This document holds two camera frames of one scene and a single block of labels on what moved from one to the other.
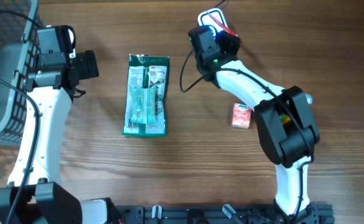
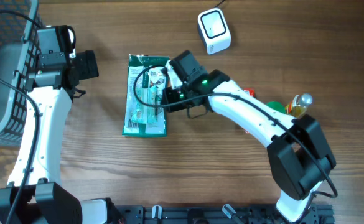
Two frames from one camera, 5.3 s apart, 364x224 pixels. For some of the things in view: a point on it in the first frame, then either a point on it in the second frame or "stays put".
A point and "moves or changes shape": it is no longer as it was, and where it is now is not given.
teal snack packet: (144, 104) stays put
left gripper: (86, 64) stays put
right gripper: (231, 42) to (170, 94)
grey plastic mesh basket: (10, 53) stays put
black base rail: (314, 213) stays put
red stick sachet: (226, 30) moves or changes shape
